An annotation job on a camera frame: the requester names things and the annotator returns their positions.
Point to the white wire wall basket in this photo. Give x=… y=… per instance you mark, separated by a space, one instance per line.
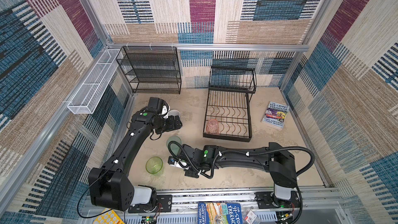
x=89 y=94

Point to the blue white ceramic mug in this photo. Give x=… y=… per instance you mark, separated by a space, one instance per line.
x=172 y=114

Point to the small clear packet with label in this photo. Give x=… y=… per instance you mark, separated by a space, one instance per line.
x=251 y=217

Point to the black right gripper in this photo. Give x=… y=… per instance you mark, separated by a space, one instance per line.
x=189 y=171

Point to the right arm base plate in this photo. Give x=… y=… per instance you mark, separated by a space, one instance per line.
x=267 y=200

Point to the treehouse book at front edge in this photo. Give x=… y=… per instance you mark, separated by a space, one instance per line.
x=219 y=213

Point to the treehouse paperback book on table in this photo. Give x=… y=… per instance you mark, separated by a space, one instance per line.
x=275 y=115

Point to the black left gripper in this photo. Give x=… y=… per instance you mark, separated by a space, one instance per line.
x=172 y=126

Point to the yellow perforated tray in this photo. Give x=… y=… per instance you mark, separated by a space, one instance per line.
x=108 y=217

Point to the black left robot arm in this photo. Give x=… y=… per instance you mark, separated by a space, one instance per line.
x=109 y=185

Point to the black mesh shelf unit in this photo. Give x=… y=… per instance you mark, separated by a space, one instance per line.
x=151 y=69

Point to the green plastic cup left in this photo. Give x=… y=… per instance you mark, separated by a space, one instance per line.
x=154 y=165

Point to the black wire dish rack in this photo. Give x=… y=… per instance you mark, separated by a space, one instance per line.
x=230 y=90

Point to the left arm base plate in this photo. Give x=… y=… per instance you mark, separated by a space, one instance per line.
x=163 y=204

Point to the pink translucent plastic cup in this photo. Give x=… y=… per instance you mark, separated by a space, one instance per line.
x=212 y=126

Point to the teal translucent plastic cup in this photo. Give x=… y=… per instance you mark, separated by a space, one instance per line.
x=174 y=148

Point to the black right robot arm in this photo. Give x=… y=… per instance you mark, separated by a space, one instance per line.
x=276 y=160

